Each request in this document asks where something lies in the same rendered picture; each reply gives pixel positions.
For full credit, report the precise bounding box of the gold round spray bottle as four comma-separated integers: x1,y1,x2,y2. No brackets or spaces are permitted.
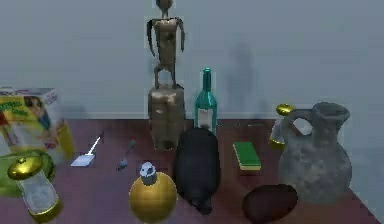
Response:
128,161,178,224

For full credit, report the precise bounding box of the dark brown potato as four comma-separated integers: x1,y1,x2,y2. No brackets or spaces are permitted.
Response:
241,183,299,224

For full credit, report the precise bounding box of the green yellow sponge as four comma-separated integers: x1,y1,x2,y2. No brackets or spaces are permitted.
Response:
232,141,262,172

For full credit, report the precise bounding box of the colourful cardboard box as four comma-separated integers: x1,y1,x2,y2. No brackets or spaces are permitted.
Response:
0,87,76,166

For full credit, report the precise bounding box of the gold capped glass shaker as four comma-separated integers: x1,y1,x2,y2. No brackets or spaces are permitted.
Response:
7,155,64,224
268,103,296,151

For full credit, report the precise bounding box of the teal glass wine bottle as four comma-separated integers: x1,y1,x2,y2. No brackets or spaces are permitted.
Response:
194,67,219,135

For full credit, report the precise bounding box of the white spatula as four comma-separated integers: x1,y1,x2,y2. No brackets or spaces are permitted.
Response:
70,130,105,168

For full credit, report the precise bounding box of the dark red wooden table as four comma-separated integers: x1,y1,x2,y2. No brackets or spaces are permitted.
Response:
0,118,383,224

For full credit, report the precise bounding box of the brown human figure statue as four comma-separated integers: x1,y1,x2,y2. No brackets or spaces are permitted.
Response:
145,0,187,151

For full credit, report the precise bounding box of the grey stone jug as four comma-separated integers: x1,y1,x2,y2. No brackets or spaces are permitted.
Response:
278,101,353,205

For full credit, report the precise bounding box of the black lying vase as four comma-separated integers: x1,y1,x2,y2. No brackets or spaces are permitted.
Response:
173,127,222,216

